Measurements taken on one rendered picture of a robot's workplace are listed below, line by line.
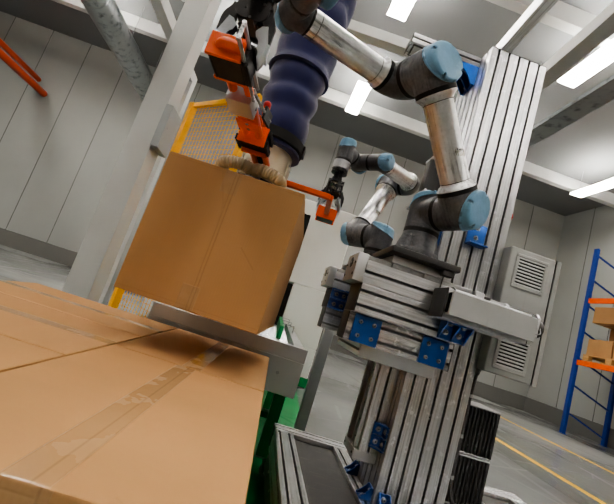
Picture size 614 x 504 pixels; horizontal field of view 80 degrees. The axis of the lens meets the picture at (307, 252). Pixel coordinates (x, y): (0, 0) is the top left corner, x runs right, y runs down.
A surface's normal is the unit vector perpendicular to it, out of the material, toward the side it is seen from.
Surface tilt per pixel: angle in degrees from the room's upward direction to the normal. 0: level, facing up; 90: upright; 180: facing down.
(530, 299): 90
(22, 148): 90
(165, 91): 90
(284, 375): 90
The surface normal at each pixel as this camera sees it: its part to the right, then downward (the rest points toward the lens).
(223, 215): 0.02, -0.16
